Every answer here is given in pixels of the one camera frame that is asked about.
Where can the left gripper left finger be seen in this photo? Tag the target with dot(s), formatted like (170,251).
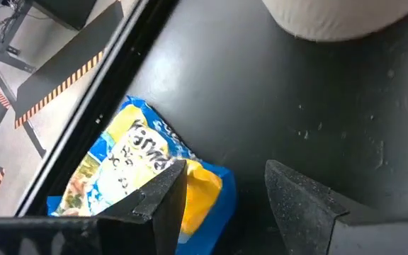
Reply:
(154,219)

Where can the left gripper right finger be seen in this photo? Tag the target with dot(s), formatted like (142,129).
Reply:
(303,219)

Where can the blue Maruchan ramen packet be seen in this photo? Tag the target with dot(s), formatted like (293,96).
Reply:
(129,159)

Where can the black metal table frame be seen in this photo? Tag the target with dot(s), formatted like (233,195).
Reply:
(115,81)

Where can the grey metal desk frame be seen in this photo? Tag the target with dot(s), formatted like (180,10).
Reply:
(2,53)

